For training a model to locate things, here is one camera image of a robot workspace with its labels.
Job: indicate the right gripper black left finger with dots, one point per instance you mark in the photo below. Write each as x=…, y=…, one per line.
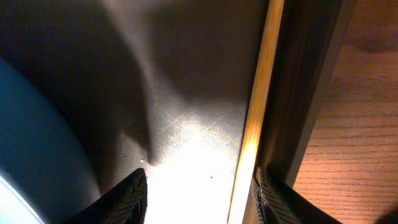
x=125, y=203

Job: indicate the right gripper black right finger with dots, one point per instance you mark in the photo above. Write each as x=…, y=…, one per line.
x=278, y=203

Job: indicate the dark blue plate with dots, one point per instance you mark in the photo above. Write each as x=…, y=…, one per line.
x=40, y=151

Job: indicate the wooden chopstick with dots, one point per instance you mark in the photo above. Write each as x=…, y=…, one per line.
x=256, y=111

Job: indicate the brown serving tray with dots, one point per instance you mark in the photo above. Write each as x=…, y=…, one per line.
x=165, y=86

